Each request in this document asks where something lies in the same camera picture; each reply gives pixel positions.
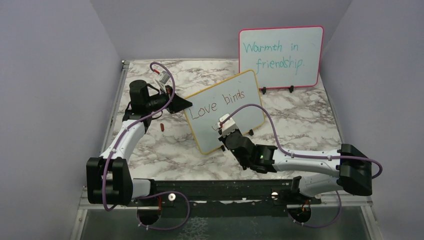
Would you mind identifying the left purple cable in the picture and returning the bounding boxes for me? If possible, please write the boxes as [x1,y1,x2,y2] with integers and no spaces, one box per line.
[101,61,191,232]

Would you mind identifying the pink framed whiteboard with writing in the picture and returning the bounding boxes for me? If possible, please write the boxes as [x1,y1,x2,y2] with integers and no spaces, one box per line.
[238,25,325,90]

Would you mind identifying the yellow framed whiteboard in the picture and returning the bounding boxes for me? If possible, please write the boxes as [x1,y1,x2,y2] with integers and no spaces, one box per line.
[184,69,263,155]

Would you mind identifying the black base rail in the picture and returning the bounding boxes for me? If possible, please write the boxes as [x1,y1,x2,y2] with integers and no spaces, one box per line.
[129,179,321,218]

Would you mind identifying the purple cable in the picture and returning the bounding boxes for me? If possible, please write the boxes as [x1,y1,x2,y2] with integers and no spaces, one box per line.
[220,103,383,229]
[101,61,191,232]

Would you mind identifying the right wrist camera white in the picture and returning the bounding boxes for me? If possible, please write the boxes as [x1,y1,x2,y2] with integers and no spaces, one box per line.
[216,113,239,137]

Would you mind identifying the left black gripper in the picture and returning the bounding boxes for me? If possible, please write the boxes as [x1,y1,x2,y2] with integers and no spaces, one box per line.
[145,84,192,114]

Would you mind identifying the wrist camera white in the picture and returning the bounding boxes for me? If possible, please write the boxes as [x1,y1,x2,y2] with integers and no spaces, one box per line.
[154,71,170,92]
[216,113,239,137]

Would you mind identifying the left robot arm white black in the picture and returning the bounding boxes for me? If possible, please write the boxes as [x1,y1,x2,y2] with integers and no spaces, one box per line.
[86,79,193,206]

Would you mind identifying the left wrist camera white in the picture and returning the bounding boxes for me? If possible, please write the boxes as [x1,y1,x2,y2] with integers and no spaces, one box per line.
[154,71,170,92]

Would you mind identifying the pink board stand feet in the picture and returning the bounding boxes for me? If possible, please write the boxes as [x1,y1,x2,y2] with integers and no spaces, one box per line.
[259,85,294,95]

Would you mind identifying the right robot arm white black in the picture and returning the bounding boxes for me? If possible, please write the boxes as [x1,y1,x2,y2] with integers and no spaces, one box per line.
[218,130,373,204]

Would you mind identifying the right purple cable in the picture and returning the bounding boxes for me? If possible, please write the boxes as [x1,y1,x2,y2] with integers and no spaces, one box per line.
[220,103,383,229]

